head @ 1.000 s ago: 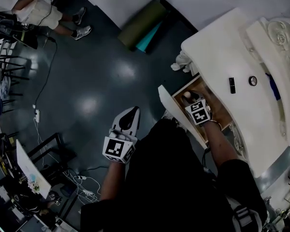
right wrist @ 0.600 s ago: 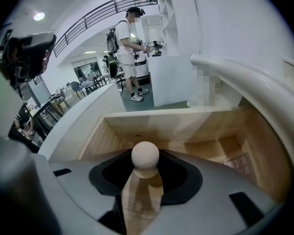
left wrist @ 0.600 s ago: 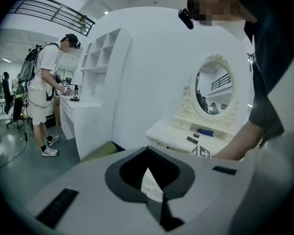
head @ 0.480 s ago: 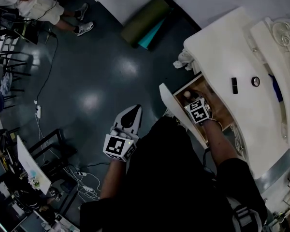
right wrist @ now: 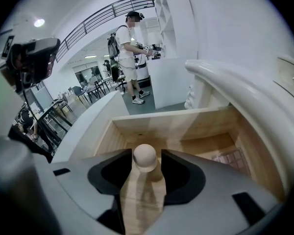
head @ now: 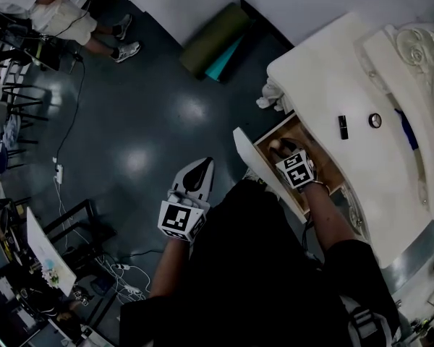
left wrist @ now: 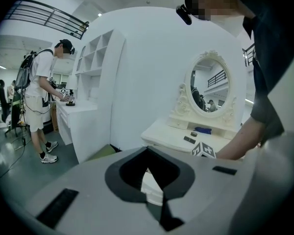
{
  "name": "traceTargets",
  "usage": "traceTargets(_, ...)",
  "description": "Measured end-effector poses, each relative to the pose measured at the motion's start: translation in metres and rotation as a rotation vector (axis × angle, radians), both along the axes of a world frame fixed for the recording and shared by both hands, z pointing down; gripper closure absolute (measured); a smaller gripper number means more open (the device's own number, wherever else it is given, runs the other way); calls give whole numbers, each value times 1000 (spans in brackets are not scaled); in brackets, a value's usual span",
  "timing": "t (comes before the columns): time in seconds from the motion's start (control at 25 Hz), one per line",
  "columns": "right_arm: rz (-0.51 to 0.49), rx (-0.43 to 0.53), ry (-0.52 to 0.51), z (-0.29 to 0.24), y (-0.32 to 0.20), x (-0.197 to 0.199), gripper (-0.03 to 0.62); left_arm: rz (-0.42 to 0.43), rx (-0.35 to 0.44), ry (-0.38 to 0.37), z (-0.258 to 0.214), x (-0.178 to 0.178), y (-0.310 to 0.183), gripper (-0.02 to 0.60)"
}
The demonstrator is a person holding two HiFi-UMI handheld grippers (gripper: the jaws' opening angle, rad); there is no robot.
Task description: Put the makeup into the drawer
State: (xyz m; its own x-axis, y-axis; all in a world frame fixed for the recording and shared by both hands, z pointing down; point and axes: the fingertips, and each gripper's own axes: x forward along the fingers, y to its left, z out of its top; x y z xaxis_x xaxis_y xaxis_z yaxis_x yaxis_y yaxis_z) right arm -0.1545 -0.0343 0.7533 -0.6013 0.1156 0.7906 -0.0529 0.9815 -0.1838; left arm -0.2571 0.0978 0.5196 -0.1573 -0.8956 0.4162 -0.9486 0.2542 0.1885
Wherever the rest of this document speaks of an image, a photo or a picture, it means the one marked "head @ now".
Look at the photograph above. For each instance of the black metal table frame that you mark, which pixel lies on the black metal table frame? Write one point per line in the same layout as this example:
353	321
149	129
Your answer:
76	226

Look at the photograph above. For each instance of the person's white shoe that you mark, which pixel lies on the person's white shoe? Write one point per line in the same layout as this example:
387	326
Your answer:
252	175

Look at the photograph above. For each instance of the person's right forearm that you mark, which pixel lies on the person's right forearm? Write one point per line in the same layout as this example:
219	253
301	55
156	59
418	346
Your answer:
329	215

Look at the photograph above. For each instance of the small round compact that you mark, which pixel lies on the small round compact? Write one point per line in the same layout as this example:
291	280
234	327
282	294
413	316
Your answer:
375	120

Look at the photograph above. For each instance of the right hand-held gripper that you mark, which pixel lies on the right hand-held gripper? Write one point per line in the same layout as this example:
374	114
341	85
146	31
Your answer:
296	174

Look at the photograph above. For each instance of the blue cloth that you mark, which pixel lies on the blue cloth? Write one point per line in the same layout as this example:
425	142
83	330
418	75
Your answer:
408	132

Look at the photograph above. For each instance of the white ornate dressing table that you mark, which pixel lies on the white ornate dressing table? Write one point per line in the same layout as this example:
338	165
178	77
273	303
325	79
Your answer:
347	67

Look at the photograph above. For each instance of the person's left forearm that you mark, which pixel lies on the person's left forearm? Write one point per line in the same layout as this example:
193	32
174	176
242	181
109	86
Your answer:
168	269

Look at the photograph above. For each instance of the teal rolled mat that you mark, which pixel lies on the teal rolled mat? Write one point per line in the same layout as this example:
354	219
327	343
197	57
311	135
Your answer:
220	67

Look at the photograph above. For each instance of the oval mirror white carved frame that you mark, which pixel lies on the oval mirror white carved frame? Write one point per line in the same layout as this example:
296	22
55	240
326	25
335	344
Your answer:
419	49

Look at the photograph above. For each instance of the white drawing board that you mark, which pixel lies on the white drawing board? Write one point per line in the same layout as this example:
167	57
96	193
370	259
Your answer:
47	244

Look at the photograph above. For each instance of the black lipstick tube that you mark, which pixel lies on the black lipstick tube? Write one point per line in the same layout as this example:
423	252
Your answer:
343	127

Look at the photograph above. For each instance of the white power strip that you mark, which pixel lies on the white power strip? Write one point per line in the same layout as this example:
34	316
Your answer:
59	174
120	266

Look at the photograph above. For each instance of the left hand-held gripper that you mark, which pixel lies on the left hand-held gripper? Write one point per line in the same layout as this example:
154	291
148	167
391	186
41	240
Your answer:
175	219

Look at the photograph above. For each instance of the green rolled mat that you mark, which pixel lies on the green rolled mat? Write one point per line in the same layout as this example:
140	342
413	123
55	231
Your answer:
213	38

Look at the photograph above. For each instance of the black metal stool frames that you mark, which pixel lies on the black metal stool frames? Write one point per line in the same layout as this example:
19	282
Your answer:
14	121

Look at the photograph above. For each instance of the beige round puff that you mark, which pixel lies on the beige round puff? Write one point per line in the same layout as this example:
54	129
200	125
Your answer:
274	144

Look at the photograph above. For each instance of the person's black clothing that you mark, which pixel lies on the person's black clothing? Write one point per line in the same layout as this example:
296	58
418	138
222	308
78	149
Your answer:
257	266

